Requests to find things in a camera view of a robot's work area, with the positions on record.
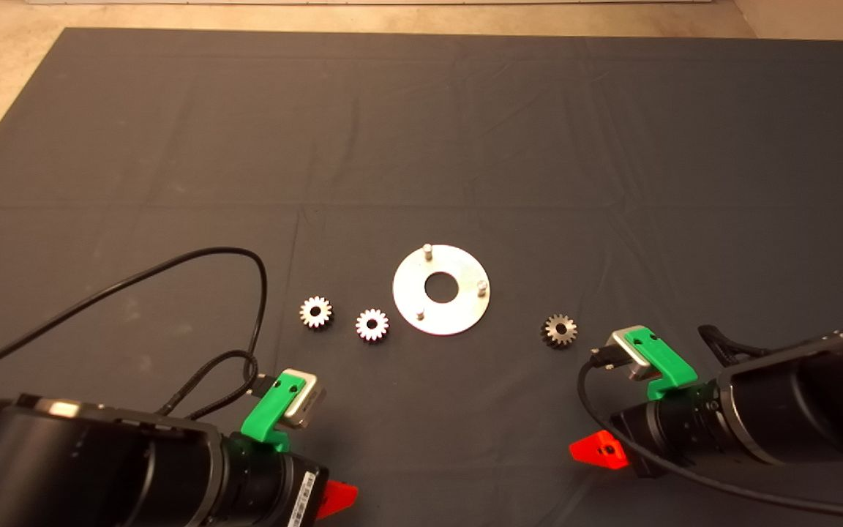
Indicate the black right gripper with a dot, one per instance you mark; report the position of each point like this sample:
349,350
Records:
677,435

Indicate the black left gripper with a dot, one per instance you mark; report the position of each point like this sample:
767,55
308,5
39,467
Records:
268,490

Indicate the small steel planetary gear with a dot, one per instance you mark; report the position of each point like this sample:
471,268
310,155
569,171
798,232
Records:
552,335
307,316
363,327

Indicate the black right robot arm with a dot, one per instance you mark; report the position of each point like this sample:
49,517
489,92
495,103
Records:
817,395

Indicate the round metal carrier plate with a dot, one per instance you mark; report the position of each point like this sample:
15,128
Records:
410,293

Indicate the dark grey table cloth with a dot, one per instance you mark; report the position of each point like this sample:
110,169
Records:
421,146

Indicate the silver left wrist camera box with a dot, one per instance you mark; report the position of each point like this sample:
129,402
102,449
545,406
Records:
308,399

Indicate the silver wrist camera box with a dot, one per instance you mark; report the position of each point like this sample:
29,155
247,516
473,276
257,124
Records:
623,344
308,399

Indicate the green left camera mount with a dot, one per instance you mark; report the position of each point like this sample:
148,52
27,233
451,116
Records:
268,417

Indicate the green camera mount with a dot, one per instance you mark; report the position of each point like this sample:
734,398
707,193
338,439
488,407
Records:
268,417
667,362

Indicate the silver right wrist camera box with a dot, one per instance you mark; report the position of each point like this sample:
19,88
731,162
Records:
623,344

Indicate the green right camera mount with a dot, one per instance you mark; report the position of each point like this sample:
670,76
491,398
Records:
667,362

